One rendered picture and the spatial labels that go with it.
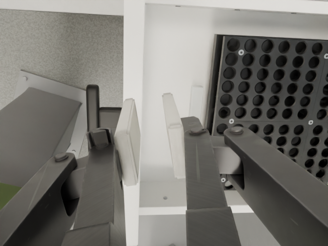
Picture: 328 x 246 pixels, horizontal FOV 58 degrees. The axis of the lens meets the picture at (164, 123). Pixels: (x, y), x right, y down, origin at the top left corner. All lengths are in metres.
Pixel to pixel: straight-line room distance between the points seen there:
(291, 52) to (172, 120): 0.21
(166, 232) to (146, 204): 1.16
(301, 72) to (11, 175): 0.58
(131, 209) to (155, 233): 1.21
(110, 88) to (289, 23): 0.92
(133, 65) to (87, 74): 0.96
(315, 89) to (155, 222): 1.23
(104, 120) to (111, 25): 0.91
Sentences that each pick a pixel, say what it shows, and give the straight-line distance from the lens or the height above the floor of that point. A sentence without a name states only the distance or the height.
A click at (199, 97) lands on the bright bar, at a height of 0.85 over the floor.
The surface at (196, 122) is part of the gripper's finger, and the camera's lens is 0.17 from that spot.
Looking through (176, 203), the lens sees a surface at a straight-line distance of 0.38.
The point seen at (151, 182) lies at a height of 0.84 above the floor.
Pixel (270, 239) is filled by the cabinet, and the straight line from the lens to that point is 0.78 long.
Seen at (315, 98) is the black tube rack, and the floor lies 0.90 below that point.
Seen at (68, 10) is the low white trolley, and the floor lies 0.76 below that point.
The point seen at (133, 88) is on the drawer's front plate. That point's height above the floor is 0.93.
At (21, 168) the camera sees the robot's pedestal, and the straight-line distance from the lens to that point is 0.73.
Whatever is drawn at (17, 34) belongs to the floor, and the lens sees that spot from 1.27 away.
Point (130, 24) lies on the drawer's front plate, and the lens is 0.27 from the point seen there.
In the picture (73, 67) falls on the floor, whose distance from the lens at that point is 1.23.
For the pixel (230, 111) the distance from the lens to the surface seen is 0.33.
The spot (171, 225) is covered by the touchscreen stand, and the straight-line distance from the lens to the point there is 1.51.
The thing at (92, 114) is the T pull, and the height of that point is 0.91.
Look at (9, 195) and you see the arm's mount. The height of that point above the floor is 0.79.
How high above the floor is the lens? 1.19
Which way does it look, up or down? 69 degrees down
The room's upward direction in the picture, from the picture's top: 163 degrees clockwise
